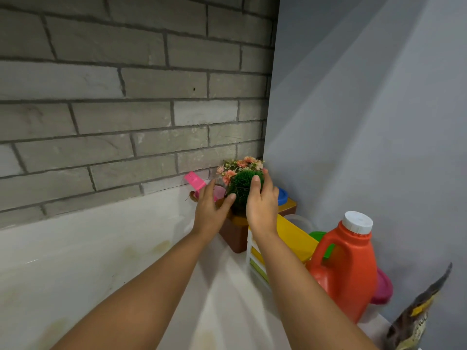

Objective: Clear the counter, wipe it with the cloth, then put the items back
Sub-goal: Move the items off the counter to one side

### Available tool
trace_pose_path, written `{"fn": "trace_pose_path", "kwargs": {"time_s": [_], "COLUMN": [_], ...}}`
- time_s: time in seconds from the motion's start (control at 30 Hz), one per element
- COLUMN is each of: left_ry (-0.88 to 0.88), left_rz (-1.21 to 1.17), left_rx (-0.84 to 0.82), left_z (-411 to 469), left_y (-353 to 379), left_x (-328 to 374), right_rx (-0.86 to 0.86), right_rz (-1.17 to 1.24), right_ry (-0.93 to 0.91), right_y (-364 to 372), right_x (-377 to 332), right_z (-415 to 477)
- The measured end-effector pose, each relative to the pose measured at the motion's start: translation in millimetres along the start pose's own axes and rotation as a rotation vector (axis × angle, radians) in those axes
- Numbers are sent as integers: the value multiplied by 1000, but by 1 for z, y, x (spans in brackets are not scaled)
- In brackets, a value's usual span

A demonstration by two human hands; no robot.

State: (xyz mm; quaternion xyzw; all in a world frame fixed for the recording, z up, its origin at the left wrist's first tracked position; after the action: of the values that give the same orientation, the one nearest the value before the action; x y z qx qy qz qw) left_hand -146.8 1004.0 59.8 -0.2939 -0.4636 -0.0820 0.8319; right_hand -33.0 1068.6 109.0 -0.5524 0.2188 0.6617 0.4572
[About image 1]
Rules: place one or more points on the person's left hand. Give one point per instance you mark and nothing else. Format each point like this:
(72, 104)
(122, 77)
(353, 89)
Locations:
(209, 215)

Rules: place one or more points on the clear jar with green lid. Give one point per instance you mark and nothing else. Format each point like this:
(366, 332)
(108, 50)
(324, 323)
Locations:
(316, 235)

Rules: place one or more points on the orange plastic jug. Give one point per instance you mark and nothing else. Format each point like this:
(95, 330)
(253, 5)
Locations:
(350, 269)

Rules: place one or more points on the white countertop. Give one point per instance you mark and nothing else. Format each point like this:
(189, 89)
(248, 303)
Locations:
(91, 258)

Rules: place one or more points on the black coffee granules pouch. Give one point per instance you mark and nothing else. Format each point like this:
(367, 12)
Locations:
(416, 320)

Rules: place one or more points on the clear jar with pink lid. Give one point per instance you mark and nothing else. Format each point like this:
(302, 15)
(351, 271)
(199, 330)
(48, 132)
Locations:
(383, 287)

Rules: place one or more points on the person's right forearm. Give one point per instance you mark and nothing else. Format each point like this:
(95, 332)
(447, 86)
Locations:
(310, 306)

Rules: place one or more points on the yellow mini drawer organizer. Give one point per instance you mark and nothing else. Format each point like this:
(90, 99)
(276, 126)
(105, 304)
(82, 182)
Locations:
(295, 236)

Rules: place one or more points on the brown tissue box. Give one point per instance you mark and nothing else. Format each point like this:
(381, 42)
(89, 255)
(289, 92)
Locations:
(233, 236)

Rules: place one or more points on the artificial flowers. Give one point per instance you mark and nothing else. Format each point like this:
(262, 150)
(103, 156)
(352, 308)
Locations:
(230, 174)

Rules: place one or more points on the person's right hand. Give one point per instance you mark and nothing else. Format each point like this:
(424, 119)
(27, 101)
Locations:
(262, 207)

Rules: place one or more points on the pink metal bucket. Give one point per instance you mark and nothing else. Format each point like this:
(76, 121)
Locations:
(219, 193)

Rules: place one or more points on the person's left forearm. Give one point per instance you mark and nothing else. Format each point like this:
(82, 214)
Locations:
(138, 302)

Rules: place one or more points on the green plant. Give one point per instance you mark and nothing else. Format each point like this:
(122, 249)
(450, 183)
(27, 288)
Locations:
(239, 189)

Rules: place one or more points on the clear jar with blue lid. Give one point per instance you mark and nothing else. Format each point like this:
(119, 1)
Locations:
(282, 196)

